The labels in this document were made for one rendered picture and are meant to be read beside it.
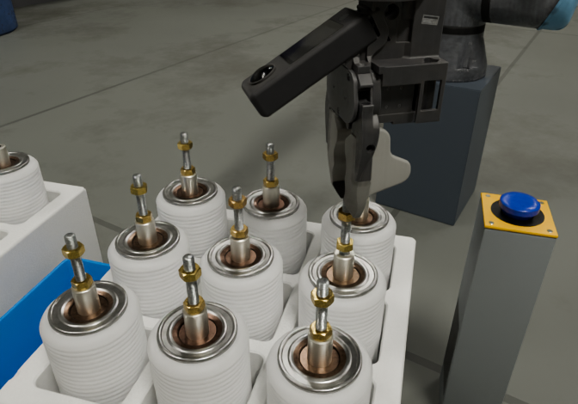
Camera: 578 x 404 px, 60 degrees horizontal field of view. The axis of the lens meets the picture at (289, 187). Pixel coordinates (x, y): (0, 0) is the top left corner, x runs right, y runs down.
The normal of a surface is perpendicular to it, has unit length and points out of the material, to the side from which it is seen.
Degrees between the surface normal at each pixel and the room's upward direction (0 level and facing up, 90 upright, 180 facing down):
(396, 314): 0
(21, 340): 88
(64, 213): 90
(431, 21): 90
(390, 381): 0
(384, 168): 85
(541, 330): 0
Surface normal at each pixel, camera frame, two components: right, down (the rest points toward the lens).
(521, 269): -0.26, 0.48
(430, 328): 0.00, -0.86
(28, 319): 0.96, 0.11
